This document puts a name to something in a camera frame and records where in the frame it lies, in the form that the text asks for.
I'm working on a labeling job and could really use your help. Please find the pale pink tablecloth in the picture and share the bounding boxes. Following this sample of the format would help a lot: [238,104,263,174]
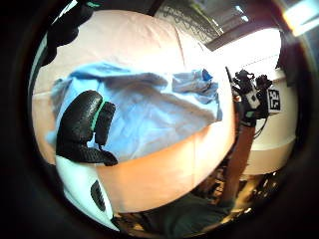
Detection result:
[31,9,237,214]

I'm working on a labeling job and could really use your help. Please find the white marker cube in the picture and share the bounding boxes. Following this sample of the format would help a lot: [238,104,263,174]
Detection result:
[265,87,283,115]

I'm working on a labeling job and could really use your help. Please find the bright ceiling lamp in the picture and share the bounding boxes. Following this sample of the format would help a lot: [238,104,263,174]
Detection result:
[281,0,319,37]

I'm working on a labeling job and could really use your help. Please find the light blue cloth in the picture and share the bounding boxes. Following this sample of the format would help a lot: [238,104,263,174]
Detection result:
[46,61,223,164]

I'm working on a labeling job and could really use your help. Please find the the person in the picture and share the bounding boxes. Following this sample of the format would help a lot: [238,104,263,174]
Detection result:
[114,190,235,239]

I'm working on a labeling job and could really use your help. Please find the thin black cable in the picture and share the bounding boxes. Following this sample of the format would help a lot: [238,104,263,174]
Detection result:
[252,115,269,139]

